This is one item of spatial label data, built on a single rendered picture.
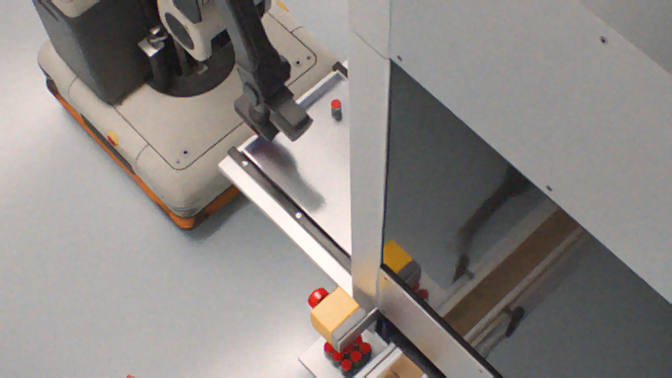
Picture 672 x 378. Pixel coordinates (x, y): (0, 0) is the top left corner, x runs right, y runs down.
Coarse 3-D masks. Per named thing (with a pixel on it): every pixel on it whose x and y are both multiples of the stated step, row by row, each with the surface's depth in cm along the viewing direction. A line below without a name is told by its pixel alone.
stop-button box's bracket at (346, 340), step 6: (372, 312) 181; (366, 318) 181; (372, 318) 184; (360, 324) 181; (366, 324) 184; (354, 330) 181; (360, 330) 184; (348, 336) 180; (354, 336) 184; (342, 342) 180; (348, 342) 183; (342, 348) 183
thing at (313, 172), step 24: (336, 72) 215; (312, 96) 214; (336, 96) 216; (336, 120) 214; (264, 144) 212; (288, 144) 212; (312, 144) 212; (336, 144) 212; (264, 168) 208; (288, 168) 209; (312, 168) 209; (336, 168) 209; (288, 192) 204; (312, 192) 207; (336, 192) 207; (312, 216) 201; (336, 216) 205; (336, 240) 199
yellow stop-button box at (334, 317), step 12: (336, 288) 183; (324, 300) 182; (336, 300) 182; (348, 300) 182; (312, 312) 181; (324, 312) 181; (336, 312) 181; (348, 312) 181; (360, 312) 181; (312, 324) 186; (324, 324) 180; (336, 324) 180; (348, 324) 180; (324, 336) 185; (336, 336) 179; (336, 348) 184
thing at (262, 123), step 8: (240, 96) 202; (240, 104) 201; (248, 104) 201; (240, 112) 201; (248, 112) 200; (256, 112) 196; (256, 120) 199; (264, 120) 198; (256, 128) 200; (264, 128) 200; (272, 128) 200; (264, 136) 200; (272, 136) 200
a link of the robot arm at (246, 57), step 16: (224, 0) 166; (240, 0) 167; (224, 16) 172; (240, 16) 169; (256, 16) 172; (240, 32) 172; (256, 32) 174; (240, 48) 177; (256, 48) 176; (272, 48) 179; (240, 64) 181; (256, 64) 179; (272, 64) 181; (256, 80) 181; (272, 80) 184
